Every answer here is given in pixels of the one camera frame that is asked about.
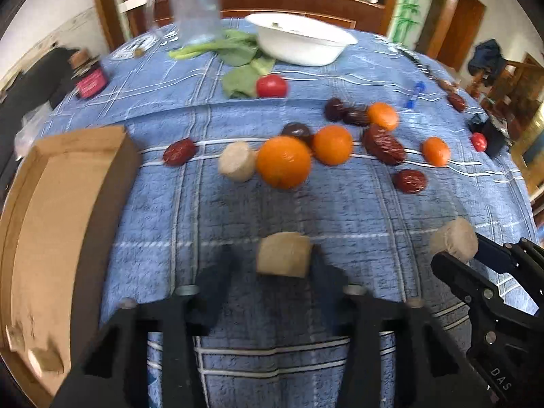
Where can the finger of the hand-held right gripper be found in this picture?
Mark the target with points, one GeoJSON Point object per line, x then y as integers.
{"type": "Point", "coordinates": [459, 276]}
{"type": "Point", "coordinates": [493, 253]}

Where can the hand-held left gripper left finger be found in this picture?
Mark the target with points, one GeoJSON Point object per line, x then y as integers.
{"type": "Point", "coordinates": [216, 278]}

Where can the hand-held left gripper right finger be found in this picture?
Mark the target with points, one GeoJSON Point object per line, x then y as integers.
{"type": "Point", "coordinates": [325, 282]}

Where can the small orange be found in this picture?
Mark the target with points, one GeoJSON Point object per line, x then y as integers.
{"type": "Point", "coordinates": [436, 151]}
{"type": "Point", "coordinates": [383, 116]}
{"type": "Point", "coordinates": [333, 145]}

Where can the large orange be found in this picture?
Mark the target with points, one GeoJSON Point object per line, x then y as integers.
{"type": "Point", "coordinates": [283, 162]}

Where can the large red date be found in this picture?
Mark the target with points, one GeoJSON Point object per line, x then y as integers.
{"type": "Point", "coordinates": [383, 144]}

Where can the cardboard box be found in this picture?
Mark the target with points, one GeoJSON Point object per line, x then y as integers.
{"type": "Point", "coordinates": [51, 221]}

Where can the blue checked tablecloth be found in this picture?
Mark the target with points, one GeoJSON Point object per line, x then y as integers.
{"type": "Point", "coordinates": [212, 221]}

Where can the red cherry tomato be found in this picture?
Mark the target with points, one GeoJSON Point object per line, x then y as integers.
{"type": "Point", "coordinates": [479, 142]}

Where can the black cup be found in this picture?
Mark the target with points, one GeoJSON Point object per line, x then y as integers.
{"type": "Point", "coordinates": [495, 140]}

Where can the dark plum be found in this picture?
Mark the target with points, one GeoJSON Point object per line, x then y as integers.
{"type": "Point", "coordinates": [296, 129]}

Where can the dark red date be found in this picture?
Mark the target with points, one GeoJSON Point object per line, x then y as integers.
{"type": "Point", "coordinates": [334, 109]}
{"type": "Point", "coordinates": [356, 117]}

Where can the blue pen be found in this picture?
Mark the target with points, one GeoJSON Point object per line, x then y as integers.
{"type": "Point", "coordinates": [415, 93]}

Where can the wooden chair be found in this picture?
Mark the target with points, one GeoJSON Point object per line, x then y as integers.
{"type": "Point", "coordinates": [522, 76]}

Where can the dark blue jacket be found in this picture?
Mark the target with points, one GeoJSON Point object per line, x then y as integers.
{"type": "Point", "coordinates": [486, 57]}

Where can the dark slim object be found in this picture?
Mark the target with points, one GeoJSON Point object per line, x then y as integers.
{"type": "Point", "coordinates": [418, 63]}

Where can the wooden door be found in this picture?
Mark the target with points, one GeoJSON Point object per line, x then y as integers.
{"type": "Point", "coordinates": [461, 29]}

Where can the green leafy vegetable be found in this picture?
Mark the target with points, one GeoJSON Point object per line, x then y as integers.
{"type": "Point", "coordinates": [238, 51]}

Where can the dark jar pink label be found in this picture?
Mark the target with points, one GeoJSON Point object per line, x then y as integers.
{"type": "Point", "coordinates": [90, 83]}

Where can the white bowl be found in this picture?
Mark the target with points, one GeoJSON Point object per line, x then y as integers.
{"type": "Point", "coordinates": [297, 46]}

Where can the clear plastic bag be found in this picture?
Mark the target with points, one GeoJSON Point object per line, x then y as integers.
{"type": "Point", "coordinates": [27, 131]}

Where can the black leather sofa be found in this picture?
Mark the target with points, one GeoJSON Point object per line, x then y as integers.
{"type": "Point", "coordinates": [25, 93]}

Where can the clear glass jar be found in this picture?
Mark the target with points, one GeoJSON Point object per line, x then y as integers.
{"type": "Point", "coordinates": [195, 8]}

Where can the bamboo wall poster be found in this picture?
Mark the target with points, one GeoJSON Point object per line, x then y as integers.
{"type": "Point", "coordinates": [410, 4]}

